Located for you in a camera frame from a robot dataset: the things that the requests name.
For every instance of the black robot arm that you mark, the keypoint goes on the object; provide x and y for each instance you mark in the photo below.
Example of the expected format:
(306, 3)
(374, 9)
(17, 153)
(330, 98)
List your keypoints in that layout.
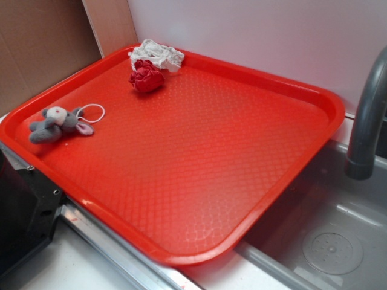
(30, 207)

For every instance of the gray plush animal toy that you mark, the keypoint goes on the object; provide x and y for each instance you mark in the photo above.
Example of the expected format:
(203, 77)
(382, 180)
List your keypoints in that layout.
(59, 122)

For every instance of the red plastic serving tray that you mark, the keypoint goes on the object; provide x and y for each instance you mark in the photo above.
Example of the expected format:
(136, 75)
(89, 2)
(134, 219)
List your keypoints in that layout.
(182, 172)

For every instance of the crumpled red cloth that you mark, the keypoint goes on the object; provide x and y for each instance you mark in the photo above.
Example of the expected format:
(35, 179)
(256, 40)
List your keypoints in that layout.
(146, 77)

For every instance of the crumpled white cloth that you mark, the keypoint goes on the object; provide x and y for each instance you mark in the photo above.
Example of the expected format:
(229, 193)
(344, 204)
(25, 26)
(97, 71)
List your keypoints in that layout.
(161, 56)

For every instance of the gray plastic sink basin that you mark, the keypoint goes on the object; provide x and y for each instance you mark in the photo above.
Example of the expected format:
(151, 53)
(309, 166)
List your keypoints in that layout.
(326, 230)

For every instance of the gray sink faucet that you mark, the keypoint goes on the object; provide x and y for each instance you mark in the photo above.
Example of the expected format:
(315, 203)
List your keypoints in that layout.
(368, 135)

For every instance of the brown cardboard panel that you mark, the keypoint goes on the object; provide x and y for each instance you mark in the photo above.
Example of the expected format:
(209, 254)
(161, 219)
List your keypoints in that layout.
(42, 43)

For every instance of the silver metal counter rail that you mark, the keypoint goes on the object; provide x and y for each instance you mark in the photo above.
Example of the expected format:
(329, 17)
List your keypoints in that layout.
(139, 270)

